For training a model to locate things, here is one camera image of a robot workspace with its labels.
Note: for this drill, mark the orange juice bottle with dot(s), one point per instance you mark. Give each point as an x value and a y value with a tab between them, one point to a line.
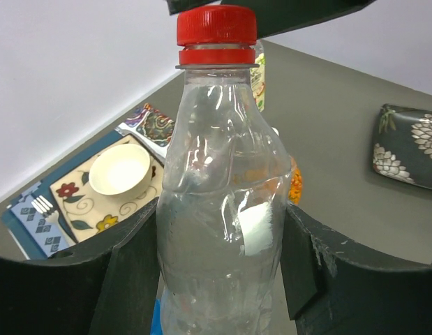
296	187

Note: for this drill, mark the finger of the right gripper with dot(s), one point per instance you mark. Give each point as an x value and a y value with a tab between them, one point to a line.
178	6
279	16

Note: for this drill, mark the silver fork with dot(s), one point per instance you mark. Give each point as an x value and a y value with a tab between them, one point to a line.
51	215

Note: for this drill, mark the large clear juice bottle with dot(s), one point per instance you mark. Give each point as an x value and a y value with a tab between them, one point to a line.
258	76

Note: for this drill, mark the blue patterned placemat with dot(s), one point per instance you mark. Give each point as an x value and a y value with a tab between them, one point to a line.
34	235

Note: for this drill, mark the blue cap water bottle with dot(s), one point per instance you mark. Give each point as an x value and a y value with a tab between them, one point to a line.
156	328

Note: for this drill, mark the black floral square plate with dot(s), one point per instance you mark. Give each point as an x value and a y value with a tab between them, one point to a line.
402	145

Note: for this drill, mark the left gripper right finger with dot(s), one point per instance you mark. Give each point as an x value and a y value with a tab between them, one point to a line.
335	285

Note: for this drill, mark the white ceramic bowl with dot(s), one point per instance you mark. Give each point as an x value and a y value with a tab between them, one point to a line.
122	170

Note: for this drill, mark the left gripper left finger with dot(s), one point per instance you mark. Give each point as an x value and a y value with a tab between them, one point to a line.
104	285

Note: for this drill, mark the red cap clear bottle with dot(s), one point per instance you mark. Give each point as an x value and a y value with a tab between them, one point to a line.
220	216

